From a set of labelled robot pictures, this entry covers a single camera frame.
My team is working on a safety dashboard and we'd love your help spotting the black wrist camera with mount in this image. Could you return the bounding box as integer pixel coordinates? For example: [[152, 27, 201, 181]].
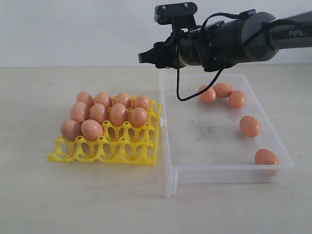
[[154, 2, 198, 32]]

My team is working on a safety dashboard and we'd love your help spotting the yellow plastic egg tray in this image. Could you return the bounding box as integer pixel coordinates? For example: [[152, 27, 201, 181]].
[[47, 100, 161, 165]]

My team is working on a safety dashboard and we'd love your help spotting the black camera cable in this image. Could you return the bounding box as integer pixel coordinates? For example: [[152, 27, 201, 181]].
[[175, 11, 283, 102]]

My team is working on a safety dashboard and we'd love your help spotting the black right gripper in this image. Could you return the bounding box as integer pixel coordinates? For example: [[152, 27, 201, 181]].
[[138, 20, 224, 70]]

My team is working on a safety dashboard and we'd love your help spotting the brown egg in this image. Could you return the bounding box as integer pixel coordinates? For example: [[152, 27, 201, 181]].
[[70, 101, 89, 124], [254, 148, 279, 165], [81, 119, 103, 141], [229, 90, 246, 109], [130, 107, 148, 127], [239, 116, 261, 137], [114, 92, 131, 108], [213, 82, 234, 98], [94, 91, 113, 108], [60, 119, 82, 141], [110, 103, 128, 126], [90, 103, 108, 124], [133, 95, 151, 110], [199, 87, 216, 103], [76, 91, 95, 108]]

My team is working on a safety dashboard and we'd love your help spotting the clear plastic storage box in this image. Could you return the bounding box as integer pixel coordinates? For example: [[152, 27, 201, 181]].
[[159, 71, 293, 198]]

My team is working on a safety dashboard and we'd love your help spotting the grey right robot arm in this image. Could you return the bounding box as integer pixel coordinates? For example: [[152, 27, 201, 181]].
[[138, 10, 312, 72]]

